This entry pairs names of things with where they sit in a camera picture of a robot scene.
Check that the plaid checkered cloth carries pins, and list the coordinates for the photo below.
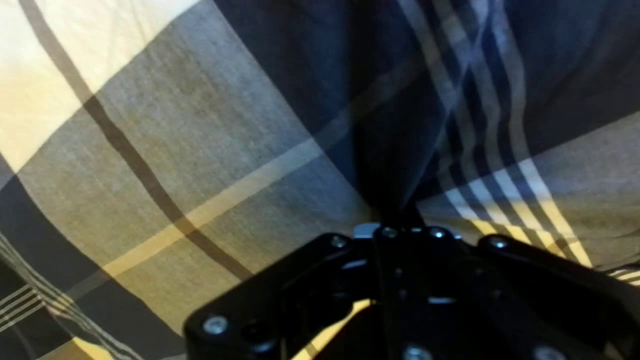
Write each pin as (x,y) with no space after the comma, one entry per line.
(232,132)

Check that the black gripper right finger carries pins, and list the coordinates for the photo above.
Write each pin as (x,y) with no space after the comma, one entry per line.
(546,301)

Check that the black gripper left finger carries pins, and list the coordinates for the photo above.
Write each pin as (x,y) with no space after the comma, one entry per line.
(253,312)

